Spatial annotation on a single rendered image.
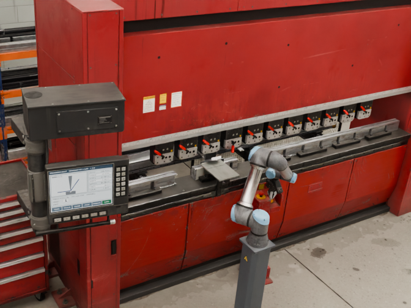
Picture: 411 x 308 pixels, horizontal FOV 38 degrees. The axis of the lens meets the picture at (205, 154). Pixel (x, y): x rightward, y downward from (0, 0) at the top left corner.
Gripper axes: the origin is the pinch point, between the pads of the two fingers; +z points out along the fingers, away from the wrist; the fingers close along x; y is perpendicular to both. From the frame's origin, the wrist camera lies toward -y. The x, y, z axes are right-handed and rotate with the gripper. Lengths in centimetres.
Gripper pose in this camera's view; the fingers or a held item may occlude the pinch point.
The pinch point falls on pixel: (271, 198)
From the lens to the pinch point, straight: 467.4
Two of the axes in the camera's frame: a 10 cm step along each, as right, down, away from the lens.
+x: -9.1, 1.3, -4.0
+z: -1.2, 8.4, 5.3
